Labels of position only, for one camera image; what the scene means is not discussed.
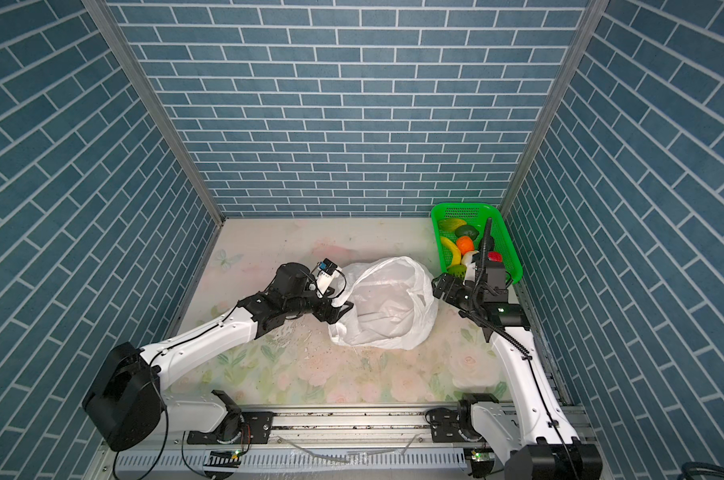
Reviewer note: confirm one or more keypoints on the white plastic bag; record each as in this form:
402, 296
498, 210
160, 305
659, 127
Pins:
394, 306

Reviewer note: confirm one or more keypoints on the green custard apple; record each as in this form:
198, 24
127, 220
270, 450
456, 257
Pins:
458, 271

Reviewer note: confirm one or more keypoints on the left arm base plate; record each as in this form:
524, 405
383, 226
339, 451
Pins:
247, 428

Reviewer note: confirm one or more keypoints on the green yellow mango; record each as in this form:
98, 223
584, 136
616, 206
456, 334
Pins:
450, 225

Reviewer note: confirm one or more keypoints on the green plastic basket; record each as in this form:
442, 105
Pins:
476, 215

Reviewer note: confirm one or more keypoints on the red apple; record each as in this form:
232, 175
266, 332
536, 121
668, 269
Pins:
495, 257

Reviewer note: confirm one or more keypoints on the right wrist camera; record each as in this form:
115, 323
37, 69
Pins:
471, 271

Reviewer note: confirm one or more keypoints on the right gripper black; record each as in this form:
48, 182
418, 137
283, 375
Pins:
451, 294

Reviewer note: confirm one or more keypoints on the yellow banana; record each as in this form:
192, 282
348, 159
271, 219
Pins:
455, 254

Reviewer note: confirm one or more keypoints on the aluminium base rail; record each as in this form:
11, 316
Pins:
374, 442

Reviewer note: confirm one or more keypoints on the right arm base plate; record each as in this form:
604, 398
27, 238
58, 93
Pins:
447, 426

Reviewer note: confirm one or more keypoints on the orange fruit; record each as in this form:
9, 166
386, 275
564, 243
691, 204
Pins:
465, 244

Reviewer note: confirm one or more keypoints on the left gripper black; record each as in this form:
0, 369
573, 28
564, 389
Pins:
334, 314

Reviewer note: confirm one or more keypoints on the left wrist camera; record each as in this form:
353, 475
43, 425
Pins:
326, 272

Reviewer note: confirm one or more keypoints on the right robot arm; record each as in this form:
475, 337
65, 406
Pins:
537, 441

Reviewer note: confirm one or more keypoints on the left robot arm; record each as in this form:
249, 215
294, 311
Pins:
128, 398

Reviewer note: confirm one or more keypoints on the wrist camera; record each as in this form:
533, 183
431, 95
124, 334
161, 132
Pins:
326, 272
471, 271

